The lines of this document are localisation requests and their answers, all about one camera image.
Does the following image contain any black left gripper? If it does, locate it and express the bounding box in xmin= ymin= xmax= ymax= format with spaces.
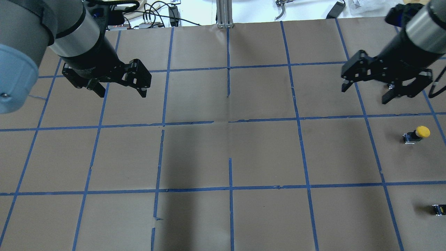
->
xmin=62 ymin=33 xmax=152 ymax=98

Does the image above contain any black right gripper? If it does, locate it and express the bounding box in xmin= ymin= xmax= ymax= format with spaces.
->
xmin=341 ymin=33 xmax=433 ymax=105

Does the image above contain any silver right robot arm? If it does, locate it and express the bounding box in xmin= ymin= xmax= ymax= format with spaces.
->
xmin=341 ymin=0 xmax=446 ymax=104

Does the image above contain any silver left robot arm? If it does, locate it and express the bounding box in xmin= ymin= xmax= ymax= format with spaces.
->
xmin=0 ymin=0 xmax=152 ymax=113

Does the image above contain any yellow push button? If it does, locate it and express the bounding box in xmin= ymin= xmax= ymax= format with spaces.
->
xmin=402 ymin=125 xmax=431 ymax=144

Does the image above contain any red push button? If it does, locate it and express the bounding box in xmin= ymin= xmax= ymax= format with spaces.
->
xmin=432 ymin=204 xmax=446 ymax=216

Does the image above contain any clear plastic bag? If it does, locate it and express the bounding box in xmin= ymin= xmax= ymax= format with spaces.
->
xmin=346 ymin=0 xmax=403 ymax=15

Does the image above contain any black power adapter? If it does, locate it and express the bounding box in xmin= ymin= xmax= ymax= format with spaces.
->
xmin=325 ymin=0 xmax=346 ymax=19

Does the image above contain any metal reacher grabber stick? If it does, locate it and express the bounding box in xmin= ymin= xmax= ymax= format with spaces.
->
xmin=274 ymin=0 xmax=314 ymax=21

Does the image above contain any aluminium frame post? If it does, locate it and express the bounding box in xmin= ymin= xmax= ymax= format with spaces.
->
xmin=216 ymin=0 xmax=234 ymax=29

